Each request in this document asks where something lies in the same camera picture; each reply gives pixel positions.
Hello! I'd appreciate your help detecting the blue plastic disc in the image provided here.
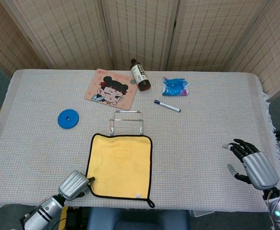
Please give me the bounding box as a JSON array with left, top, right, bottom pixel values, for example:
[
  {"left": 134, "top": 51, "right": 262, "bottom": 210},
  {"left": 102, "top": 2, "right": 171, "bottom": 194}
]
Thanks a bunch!
[{"left": 57, "top": 108, "right": 80, "bottom": 130}]

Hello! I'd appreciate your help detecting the cartoon girl mouse pad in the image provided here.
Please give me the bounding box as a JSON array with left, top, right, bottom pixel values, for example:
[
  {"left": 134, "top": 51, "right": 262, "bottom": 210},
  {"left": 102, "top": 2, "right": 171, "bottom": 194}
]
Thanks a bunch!
[{"left": 84, "top": 68, "right": 139, "bottom": 111}]

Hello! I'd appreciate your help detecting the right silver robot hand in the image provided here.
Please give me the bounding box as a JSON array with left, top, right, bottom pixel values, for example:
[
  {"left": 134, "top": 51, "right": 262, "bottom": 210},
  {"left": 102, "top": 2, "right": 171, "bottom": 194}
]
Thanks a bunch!
[{"left": 222, "top": 138, "right": 280, "bottom": 191}]

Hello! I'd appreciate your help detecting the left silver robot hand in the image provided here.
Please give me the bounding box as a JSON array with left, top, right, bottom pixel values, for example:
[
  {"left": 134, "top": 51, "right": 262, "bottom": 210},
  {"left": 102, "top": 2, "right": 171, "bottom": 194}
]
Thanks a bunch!
[{"left": 58, "top": 170, "right": 96, "bottom": 202}]

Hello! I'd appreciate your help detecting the yellow and grey cloth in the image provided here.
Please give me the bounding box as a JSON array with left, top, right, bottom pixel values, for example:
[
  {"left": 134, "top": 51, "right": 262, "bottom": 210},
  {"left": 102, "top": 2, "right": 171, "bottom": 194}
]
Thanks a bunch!
[{"left": 85, "top": 133, "right": 156, "bottom": 208}]

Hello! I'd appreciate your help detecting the metal wire rack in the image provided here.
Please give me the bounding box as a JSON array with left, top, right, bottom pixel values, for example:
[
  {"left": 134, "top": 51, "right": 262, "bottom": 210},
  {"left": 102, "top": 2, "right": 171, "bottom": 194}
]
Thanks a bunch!
[{"left": 109, "top": 110, "right": 145, "bottom": 137}]

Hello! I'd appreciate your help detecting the blue capped whiteboard marker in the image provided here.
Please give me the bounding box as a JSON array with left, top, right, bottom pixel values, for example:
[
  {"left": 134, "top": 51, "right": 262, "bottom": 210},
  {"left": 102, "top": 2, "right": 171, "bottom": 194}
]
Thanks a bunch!
[{"left": 154, "top": 99, "right": 182, "bottom": 113}]

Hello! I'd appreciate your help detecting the dark brown labelled bottle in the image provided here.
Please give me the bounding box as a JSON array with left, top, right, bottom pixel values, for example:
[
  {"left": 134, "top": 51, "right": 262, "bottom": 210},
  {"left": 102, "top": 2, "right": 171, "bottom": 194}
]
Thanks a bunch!
[{"left": 130, "top": 58, "right": 151, "bottom": 92}]

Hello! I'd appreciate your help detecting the woven folding screen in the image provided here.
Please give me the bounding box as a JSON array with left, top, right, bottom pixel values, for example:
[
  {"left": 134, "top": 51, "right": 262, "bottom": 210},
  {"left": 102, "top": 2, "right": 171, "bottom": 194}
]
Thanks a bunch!
[{"left": 0, "top": 0, "right": 280, "bottom": 101}]

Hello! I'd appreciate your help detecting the blue plastic packet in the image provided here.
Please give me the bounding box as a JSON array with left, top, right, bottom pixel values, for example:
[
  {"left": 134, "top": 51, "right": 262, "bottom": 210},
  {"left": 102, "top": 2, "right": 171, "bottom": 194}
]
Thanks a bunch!
[{"left": 161, "top": 76, "right": 190, "bottom": 97}]

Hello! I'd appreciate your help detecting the white woven tablecloth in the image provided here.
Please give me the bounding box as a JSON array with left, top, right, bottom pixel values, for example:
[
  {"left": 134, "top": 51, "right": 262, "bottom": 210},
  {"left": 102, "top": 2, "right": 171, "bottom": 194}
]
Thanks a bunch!
[{"left": 0, "top": 69, "right": 280, "bottom": 214}]

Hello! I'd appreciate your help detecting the blue chair seat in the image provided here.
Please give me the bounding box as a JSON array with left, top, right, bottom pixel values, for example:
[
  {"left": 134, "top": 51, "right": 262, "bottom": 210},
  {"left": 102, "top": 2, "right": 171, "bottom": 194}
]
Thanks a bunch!
[{"left": 86, "top": 207, "right": 191, "bottom": 230}]

